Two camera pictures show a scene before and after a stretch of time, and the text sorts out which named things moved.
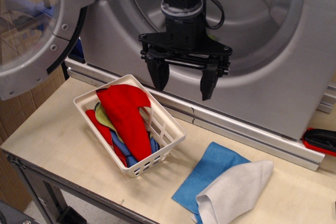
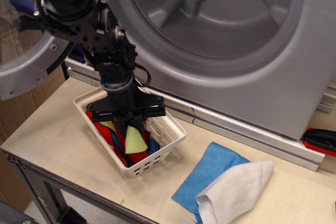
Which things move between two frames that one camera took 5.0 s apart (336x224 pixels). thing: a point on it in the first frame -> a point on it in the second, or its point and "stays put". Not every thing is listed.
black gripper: (185, 43) -> (125, 106)
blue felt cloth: (215, 162) stays put
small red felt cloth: (106, 131) stays put
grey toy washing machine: (281, 27) stays put
